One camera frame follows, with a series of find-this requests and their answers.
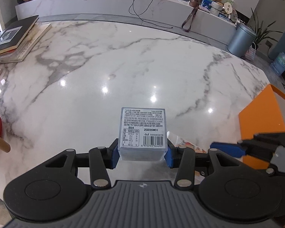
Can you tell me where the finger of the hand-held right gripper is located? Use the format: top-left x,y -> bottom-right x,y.
210,141 -> 277,162
253,131 -> 285,146

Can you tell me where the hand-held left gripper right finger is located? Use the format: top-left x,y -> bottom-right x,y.
164,142 -> 243,188

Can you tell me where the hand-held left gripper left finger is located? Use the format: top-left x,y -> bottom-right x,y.
44,138 -> 120,188

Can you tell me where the orange cardboard box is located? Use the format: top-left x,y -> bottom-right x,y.
238,83 -> 285,169

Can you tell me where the light blue carton box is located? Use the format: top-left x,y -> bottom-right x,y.
118,107 -> 169,161

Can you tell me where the colourful snack packet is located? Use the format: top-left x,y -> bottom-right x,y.
167,131 -> 209,153

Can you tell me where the blue water jug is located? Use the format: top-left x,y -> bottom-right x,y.
270,48 -> 285,76

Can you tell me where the woven handbag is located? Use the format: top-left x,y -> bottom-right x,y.
244,42 -> 257,61

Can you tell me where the grey pedal trash can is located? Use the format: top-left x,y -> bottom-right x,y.
227,23 -> 257,58

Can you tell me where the long-leaf potted plant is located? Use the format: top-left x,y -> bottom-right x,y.
248,8 -> 285,51

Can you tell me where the round paper fan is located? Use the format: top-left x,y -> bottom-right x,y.
224,2 -> 234,15

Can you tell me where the white marble television console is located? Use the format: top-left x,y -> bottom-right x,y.
15,0 -> 238,46

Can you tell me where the dark hardcover book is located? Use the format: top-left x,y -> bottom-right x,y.
0,16 -> 40,54

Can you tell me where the brown camera case with strap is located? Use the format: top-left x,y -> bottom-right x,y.
182,0 -> 202,33

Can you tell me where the black cable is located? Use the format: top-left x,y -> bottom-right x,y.
129,0 -> 172,29

